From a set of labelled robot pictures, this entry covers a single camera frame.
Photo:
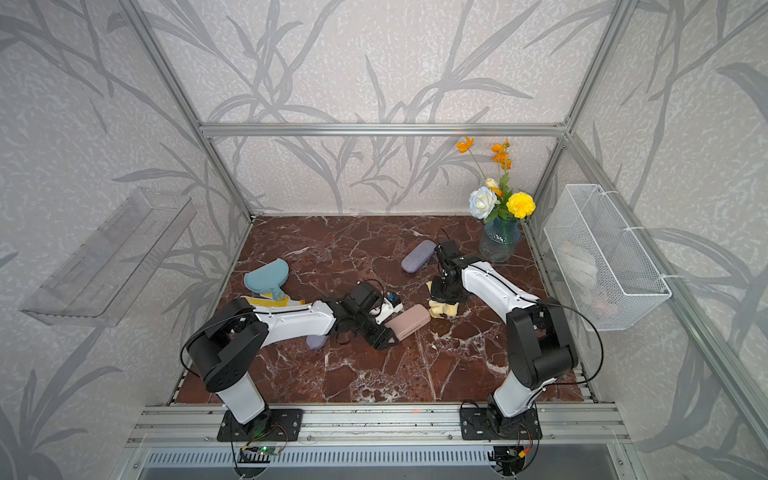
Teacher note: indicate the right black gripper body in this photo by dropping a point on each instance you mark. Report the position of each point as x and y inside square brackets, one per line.
[441, 291]

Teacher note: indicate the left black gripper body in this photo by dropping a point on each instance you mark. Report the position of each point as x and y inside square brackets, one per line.
[367, 328]

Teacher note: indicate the yellow microfiber cloth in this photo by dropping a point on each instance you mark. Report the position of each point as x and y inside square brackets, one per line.
[439, 309]

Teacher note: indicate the pink eyeglass case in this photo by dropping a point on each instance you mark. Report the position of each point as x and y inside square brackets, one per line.
[409, 321]

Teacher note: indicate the blue-grey fabric eyeglass case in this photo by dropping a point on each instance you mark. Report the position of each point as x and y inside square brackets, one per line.
[316, 342]

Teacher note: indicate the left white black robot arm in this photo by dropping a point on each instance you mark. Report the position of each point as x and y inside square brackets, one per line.
[224, 348]

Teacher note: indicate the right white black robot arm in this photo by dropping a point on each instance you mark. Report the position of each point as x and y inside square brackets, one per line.
[539, 339]

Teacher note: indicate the glass flower vase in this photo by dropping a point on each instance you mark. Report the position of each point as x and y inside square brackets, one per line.
[499, 240]

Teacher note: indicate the yellow white work glove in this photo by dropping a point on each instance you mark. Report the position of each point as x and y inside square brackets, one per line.
[267, 302]

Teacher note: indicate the artificial flower bouquet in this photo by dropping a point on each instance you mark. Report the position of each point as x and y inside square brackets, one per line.
[495, 199]

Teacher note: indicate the white items in basket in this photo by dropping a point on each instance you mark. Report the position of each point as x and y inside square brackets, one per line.
[577, 264]

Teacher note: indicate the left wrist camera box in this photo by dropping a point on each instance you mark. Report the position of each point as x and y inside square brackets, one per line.
[391, 305]

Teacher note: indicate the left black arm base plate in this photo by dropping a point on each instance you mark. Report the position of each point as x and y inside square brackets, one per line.
[280, 425]

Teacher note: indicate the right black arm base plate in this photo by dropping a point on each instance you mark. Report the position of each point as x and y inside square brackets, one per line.
[488, 423]

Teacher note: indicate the white wire mesh basket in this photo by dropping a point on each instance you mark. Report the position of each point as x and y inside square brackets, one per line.
[629, 285]

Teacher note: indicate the aluminium front rail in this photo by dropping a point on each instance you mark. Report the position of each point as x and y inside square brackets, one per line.
[378, 424]

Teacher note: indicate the clear acrylic wall shelf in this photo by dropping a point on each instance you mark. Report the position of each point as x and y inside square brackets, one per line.
[99, 283]

